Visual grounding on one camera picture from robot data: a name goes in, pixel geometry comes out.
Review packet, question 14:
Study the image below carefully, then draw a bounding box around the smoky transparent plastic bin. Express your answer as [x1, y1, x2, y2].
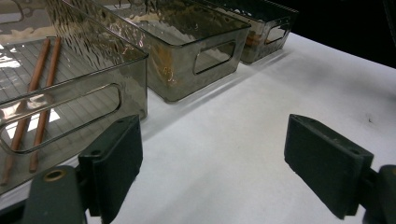
[199, 0, 300, 65]
[0, 0, 149, 196]
[62, 0, 252, 104]

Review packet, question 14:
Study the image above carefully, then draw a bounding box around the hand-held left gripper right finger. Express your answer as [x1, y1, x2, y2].
[283, 113, 375, 220]

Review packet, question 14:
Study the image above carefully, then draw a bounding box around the brown wooden chopstick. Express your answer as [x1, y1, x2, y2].
[0, 37, 51, 187]
[28, 36, 63, 175]

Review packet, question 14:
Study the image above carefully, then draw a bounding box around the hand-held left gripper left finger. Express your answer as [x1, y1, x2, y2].
[78, 114, 145, 224]

